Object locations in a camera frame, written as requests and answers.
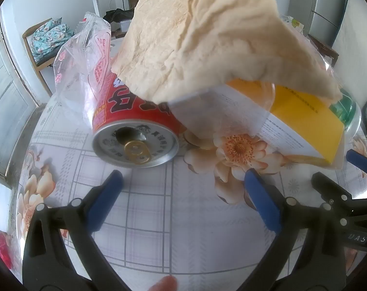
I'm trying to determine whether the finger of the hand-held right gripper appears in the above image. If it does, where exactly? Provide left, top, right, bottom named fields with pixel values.
left=345, top=150, right=367, bottom=173
left=311, top=172, right=367, bottom=219

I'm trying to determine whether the yellow and white carton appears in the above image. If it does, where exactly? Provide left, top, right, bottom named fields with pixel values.
left=220, top=79, right=344, bottom=169

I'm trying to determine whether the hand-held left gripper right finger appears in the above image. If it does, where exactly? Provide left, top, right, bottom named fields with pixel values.
left=232, top=168, right=348, bottom=291

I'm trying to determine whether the green plastic bottle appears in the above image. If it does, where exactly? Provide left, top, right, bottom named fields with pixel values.
left=329, top=88, right=362, bottom=140

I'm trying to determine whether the wooden chair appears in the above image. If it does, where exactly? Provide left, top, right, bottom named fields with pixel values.
left=22, top=18, right=78, bottom=93

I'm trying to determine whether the silver refrigerator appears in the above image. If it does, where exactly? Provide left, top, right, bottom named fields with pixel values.
left=305, top=0, right=352, bottom=47

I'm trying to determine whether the dark wooden cabinet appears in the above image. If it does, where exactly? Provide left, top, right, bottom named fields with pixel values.
left=308, top=35, right=338, bottom=67

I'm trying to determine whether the teal floral cushion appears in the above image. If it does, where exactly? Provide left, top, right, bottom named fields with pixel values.
left=31, top=18, right=76, bottom=64

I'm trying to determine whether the black bag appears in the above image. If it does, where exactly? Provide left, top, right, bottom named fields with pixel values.
left=105, top=8, right=132, bottom=25

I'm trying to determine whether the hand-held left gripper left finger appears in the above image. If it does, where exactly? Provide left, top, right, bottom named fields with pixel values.
left=22, top=170, right=132, bottom=291

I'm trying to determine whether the red drink can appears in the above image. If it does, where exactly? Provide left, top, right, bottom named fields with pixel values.
left=92, top=77, right=187, bottom=168

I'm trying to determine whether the person's left hand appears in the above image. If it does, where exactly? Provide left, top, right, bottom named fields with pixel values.
left=148, top=276, right=178, bottom=291

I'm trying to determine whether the beige paper napkin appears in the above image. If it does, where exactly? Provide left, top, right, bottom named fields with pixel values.
left=111, top=0, right=342, bottom=104

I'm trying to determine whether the white panel door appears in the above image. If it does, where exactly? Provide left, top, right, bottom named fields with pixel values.
left=0, top=9, right=40, bottom=185

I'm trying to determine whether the clear red-printed plastic bag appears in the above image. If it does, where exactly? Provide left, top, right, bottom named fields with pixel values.
left=53, top=12, right=113, bottom=128

